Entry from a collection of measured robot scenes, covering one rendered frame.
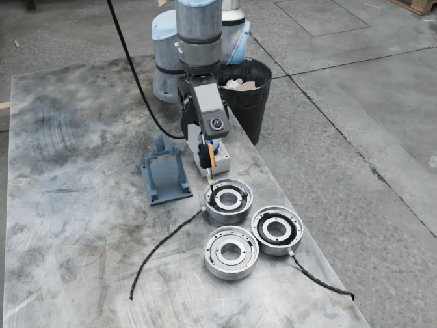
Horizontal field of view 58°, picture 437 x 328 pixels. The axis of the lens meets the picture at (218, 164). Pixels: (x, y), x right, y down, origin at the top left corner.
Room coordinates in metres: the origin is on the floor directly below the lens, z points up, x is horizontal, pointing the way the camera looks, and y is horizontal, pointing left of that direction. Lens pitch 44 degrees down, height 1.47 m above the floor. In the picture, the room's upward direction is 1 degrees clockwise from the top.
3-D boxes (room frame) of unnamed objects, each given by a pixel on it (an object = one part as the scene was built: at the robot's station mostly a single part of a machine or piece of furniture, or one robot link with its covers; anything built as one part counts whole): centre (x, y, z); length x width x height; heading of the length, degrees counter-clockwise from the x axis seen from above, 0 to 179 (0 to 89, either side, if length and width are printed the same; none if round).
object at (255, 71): (1.75, -0.10, 0.21); 0.34 x 0.34 x 0.43
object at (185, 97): (0.63, 0.04, 1.07); 0.09 x 0.08 x 0.12; 18
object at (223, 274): (0.42, -0.03, 0.82); 0.10 x 0.10 x 0.04
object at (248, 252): (0.42, -0.03, 0.82); 0.08 x 0.08 x 0.02
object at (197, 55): (0.62, 0.04, 1.15); 0.08 x 0.08 x 0.05
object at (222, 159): (0.70, 0.02, 0.82); 0.08 x 0.07 x 0.05; 20
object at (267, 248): (0.48, -0.12, 0.82); 0.10 x 0.10 x 0.04
